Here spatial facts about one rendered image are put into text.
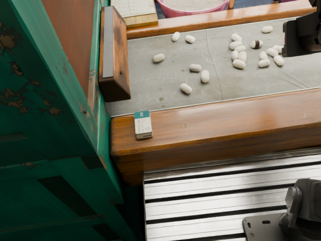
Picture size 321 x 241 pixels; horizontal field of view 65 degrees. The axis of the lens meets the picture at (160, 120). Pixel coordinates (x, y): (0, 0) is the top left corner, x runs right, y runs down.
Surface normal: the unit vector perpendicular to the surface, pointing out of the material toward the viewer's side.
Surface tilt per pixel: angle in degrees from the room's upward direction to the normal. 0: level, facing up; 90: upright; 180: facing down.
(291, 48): 50
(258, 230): 0
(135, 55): 0
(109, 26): 0
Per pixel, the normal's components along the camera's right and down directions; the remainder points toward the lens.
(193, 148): 0.12, 0.79
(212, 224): -0.07, -0.59
